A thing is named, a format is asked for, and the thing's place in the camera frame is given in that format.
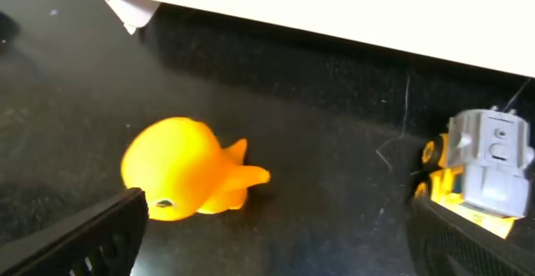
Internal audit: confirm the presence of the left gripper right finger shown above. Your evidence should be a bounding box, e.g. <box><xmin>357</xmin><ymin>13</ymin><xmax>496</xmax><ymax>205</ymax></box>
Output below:
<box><xmin>404</xmin><ymin>197</ymin><xmax>535</xmax><ymax>276</ymax></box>

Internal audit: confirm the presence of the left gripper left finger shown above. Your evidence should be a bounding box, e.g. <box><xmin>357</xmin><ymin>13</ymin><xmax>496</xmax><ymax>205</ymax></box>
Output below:
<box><xmin>0</xmin><ymin>187</ymin><xmax>150</xmax><ymax>276</ymax></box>

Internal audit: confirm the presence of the grey and yellow toy truck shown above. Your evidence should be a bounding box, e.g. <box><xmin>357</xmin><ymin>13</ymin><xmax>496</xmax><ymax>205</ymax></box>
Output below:
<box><xmin>411</xmin><ymin>106</ymin><xmax>535</xmax><ymax>240</ymax></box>

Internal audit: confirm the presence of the orange rubber dinosaur toy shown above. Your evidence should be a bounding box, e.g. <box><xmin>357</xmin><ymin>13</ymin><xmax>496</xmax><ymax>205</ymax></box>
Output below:
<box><xmin>120</xmin><ymin>115</ymin><xmax>272</xmax><ymax>222</ymax></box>

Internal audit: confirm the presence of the white shelf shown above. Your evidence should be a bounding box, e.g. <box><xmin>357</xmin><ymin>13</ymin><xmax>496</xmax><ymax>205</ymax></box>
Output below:
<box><xmin>83</xmin><ymin>0</ymin><xmax>535</xmax><ymax>79</ymax></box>

